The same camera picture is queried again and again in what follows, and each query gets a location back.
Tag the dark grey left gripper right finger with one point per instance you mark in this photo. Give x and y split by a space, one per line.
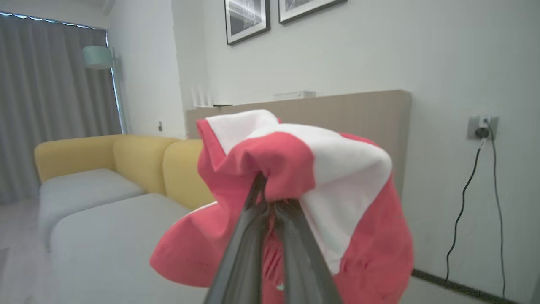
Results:
303 261

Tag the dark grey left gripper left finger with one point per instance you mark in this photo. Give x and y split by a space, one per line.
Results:
244 253

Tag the red and white jersey garment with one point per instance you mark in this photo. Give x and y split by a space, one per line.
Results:
358 169

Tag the yellow and grey sofa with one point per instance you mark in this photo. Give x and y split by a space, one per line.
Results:
105 245

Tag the white router with antennas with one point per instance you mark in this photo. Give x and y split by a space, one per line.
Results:
201 99

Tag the flat white box device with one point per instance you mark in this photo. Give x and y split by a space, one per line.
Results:
295 95

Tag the large black framed picture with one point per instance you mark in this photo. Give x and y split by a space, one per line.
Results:
247 19

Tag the grey curtain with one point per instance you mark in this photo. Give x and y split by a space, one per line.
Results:
46 109

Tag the floor lamp with mint shade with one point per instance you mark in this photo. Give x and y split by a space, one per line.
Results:
97 57

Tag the small black framed picture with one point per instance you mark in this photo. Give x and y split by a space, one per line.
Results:
303 8

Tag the beige wooden wall panel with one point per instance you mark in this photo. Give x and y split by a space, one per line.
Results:
358 114

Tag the grey wall socket with plug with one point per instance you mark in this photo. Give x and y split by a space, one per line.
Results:
472 126

